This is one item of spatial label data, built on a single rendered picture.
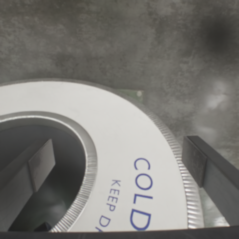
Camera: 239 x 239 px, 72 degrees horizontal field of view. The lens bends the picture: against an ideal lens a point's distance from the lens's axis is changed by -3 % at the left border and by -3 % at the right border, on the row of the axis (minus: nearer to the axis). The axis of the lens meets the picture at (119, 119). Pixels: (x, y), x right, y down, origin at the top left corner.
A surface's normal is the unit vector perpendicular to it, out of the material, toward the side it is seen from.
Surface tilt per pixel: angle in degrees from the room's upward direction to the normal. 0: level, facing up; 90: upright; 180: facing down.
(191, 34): 0
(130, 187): 90
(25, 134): 18
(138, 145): 90
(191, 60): 0
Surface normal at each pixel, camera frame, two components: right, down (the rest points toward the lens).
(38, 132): 0.04, 0.65
